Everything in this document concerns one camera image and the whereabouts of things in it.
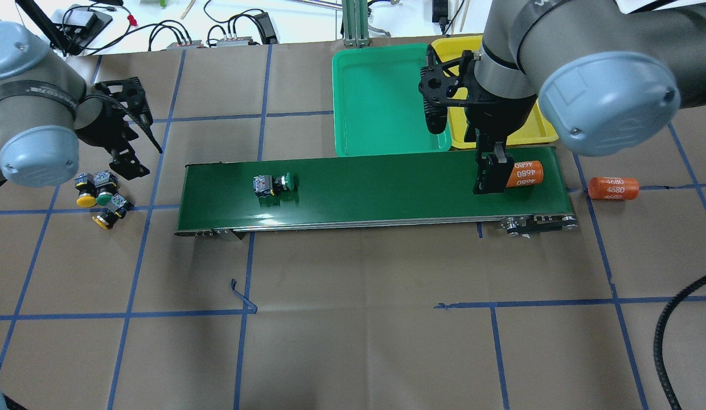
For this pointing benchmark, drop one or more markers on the green push button moved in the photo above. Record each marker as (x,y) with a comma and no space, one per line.
(267,185)

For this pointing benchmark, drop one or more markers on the black power adapter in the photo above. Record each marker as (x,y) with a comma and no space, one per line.
(440,12)

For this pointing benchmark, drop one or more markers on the yellow plastic tray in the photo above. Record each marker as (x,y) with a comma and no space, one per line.
(507,122)

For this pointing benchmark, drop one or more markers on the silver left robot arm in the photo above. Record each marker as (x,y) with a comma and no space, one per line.
(47,110)

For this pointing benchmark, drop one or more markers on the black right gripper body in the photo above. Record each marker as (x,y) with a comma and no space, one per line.
(499,115)

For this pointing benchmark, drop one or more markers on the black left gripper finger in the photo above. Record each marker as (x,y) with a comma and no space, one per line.
(144,121)
(126,164)

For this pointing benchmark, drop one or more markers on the aluminium frame post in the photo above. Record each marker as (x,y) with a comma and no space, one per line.
(355,24)

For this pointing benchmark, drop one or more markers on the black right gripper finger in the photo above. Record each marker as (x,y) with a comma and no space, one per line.
(489,147)
(494,182)

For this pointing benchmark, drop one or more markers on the orange cylinder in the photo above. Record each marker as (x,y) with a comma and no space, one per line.
(613,188)
(526,173)

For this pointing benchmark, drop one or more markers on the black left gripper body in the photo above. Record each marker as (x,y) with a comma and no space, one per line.
(98,123)

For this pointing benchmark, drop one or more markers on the yellow push button upper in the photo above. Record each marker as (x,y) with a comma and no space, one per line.
(87,191)

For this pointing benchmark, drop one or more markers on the green conveyor belt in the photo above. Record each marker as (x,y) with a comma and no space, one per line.
(370,191)

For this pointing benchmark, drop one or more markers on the green plastic tray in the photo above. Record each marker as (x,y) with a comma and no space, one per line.
(377,107)

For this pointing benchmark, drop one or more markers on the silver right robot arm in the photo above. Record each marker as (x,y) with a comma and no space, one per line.
(605,80)

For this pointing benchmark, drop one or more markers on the yellow push button lower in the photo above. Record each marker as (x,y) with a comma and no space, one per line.
(116,209)

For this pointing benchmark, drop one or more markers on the yellow push button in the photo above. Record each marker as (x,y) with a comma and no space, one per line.
(116,209)
(87,191)

